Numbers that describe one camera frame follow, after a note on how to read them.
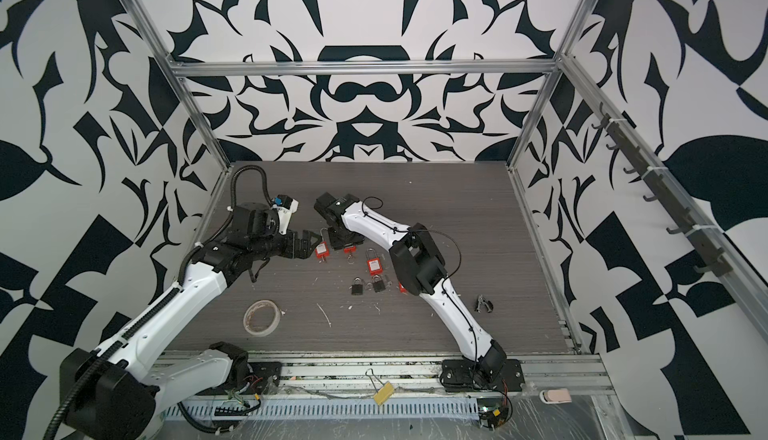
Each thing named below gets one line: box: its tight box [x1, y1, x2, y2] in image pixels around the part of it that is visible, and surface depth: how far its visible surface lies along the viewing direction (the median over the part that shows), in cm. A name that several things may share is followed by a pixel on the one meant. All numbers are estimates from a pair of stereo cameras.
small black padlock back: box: [351, 276, 364, 296], surface depth 91 cm
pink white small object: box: [539, 388, 572, 404], surface depth 72 cm
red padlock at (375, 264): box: [366, 247, 384, 276], surface depth 95 cm
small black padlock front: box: [372, 274, 386, 293], surface depth 91 cm
